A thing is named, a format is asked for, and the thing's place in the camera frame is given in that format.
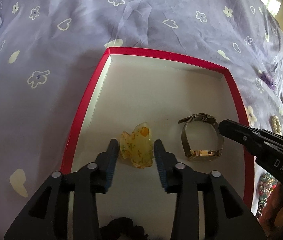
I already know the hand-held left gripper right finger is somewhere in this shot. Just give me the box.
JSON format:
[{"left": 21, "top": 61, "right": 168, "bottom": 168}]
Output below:
[{"left": 153, "top": 139, "right": 267, "bottom": 240}]

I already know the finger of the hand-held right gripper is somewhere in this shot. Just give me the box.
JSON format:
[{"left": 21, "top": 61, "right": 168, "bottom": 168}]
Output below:
[{"left": 218, "top": 119, "right": 265, "bottom": 156}]

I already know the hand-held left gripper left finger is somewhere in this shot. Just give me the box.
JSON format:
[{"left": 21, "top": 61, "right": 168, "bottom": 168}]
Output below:
[{"left": 4, "top": 138, "right": 119, "bottom": 240}]

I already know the yellow hair claw clip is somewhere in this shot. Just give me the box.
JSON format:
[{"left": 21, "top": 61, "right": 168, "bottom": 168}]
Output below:
[{"left": 120, "top": 121, "right": 155, "bottom": 168}]

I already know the colourful beaded bracelet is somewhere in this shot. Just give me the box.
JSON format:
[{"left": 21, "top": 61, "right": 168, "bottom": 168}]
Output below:
[{"left": 255, "top": 172, "right": 278, "bottom": 220}]

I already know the gold wristwatch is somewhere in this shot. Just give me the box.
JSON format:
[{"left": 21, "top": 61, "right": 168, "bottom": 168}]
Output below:
[{"left": 178, "top": 113, "right": 225, "bottom": 162}]

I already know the black scrunchie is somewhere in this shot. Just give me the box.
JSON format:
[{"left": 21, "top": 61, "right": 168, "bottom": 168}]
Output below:
[{"left": 99, "top": 216, "right": 149, "bottom": 240}]

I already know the red cardboard box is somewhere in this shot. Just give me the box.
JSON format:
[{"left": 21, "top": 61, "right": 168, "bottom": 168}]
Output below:
[{"left": 60, "top": 46, "right": 257, "bottom": 208}]

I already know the person's right hand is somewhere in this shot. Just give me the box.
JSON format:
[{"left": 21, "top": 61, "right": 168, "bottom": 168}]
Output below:
[{"left": 259, "top": 184, "right": 283, "bottom": 230}]

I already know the purple floral bedsheet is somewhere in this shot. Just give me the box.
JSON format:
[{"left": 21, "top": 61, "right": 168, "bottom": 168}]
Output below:
[{"left": 0, "top": 0, "right": 283, "bottom": 220}]

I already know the window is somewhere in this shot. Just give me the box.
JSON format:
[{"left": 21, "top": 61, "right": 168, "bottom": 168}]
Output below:
[{"left": 259, "top": 0, "right": 282, "bottom": 15}]

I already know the pearl bracelet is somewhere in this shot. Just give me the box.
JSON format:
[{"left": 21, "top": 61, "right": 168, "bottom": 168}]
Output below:
[{"left": 271, "top": 115, "right": 282, "bottom": 134}]

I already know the purple hair tie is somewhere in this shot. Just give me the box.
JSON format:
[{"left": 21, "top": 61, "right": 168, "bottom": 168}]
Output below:
[{"left": 258, "top": 70, "right": 277, "bottom": 89}]

